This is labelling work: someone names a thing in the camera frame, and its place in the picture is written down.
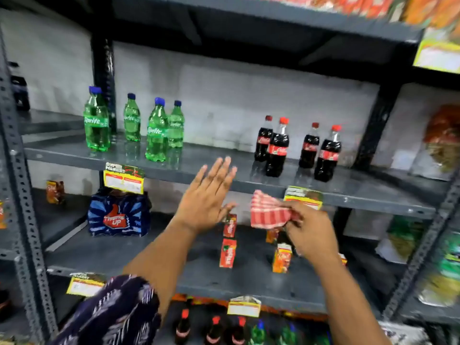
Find dark bottle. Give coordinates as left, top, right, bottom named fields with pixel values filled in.
left=9, top=61, right=31, bottom=112

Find row of orange snack packets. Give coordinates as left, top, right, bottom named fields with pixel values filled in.
left=244, top=0, right=460, bottom=30

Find grey metal shelf rack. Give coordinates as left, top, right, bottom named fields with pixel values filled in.
left=22, top=0, right=460, bottom=345

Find blue wrapped bottle pack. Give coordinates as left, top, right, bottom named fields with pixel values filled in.
left=88, top=187, right=152, bottom=237

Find person's right forearm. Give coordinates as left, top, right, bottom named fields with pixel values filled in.
left=312, top=252, right=393, bottom=345

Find red juice carton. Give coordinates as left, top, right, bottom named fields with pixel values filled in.
left=219, top=238, right=237, bottom=269
left=223, top=213, right=238, bottom=238

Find green soda bottle blue cap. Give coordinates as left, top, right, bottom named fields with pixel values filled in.
left=123, top=93, right=141, bottom=143
left=145, top=97, right=169, bottom=163
left=83, top=86, right=111, bottom=152
left=167, top=100, right=185, bottom=149

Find yellow shelf price label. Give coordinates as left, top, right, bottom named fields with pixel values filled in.
left=66, top=272, right=106, bottom=297
left=283, top=185, right=323, bottom=211
left=103, top=162, right=145, bottom=195
left=413, top=28, right=460, bottom=75
left=227, top=296, right=262, bottom=318

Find clear bag of brown snacks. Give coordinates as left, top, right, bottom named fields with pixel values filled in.
left=411, top=103, right=460, bottom=181

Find person's left forearm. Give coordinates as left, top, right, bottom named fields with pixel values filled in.
left=122, top=218, right=199, bottom=320

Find grey perforated shelf rack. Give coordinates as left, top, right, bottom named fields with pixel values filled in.
left=354, top=165, right=460, bottom=345
left=0, top=25, right=95, bottom=345

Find dark blue patterned sleeve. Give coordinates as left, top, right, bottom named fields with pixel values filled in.
left=50, top=274, right=162, bottom=345

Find small green soda bottle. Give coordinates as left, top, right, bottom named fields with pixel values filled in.
left=249, top=320, right=267, bottom=345
left=280, top=323, right=297, bottom=345

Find red checked cloth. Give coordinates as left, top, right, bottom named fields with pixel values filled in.
left=250, top=190, right=301, bottom=230

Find green yellow snack packet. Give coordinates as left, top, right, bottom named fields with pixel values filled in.
left=418, top=231, right=460, bottom=308

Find small cola bottle red cap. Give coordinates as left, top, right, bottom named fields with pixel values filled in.
left=205, top=316, right=224, bottom=345
left=175, top=308, right=192, bottom=345
left=230, top=316, right=247, bottom=345

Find white printed packet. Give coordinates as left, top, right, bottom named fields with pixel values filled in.
left=379, top=321, right=432, bottom=345

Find person's right hand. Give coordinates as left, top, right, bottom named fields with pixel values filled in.
left=283, top=200, right=340, bottom=264

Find person's left hand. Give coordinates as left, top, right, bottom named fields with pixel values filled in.
left=173, top=156, right=238, bottom=235

